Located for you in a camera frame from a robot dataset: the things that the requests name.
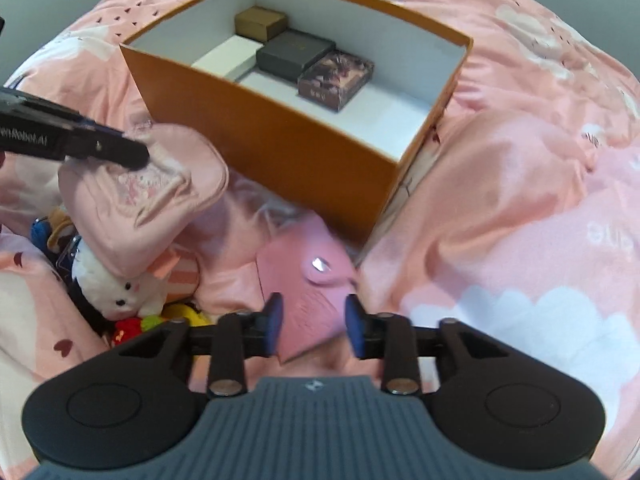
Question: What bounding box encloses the white and black plush toy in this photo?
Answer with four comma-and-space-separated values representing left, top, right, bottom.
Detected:
70, 245, 201, 335

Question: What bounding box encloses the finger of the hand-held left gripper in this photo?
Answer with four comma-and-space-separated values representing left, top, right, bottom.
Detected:
64, 130, 151, 171
0, 86, 128, 137

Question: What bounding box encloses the yellow knitted piece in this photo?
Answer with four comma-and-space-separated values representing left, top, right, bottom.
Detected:
165, 304, 212, 329

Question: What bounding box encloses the pink printed blanket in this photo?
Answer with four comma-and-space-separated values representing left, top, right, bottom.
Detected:
0, 0, 640, 480

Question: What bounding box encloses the patterned card box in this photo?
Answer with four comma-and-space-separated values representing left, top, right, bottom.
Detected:
298, 50, 376, 112

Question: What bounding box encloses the orange cardboard box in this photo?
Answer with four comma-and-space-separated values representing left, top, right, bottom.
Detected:
120, 0, 474, 257

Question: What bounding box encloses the white rectangular box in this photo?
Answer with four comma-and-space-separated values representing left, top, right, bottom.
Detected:
191, 35, 265, 83

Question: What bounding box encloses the pink wallet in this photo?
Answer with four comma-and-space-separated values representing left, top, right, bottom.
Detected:
255, 219, 362, 364

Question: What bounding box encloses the dark grey gift box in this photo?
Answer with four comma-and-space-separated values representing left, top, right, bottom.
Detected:
256, 29, 337, 84

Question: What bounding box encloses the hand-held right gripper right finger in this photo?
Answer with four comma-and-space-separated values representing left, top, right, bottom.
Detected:
345, 293, 501, 397

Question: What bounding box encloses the brown gift box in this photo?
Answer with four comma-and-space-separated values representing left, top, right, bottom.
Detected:
234, 6, 289, 44

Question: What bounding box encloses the pink mini backpack pouch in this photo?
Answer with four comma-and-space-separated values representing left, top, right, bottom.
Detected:
57, 122, 230, 279

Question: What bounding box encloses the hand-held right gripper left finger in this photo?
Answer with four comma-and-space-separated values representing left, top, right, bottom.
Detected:
117, 291, 285, 398

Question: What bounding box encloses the orange and green knitted toy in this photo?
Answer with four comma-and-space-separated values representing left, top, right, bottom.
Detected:
111, 312, 166, 349

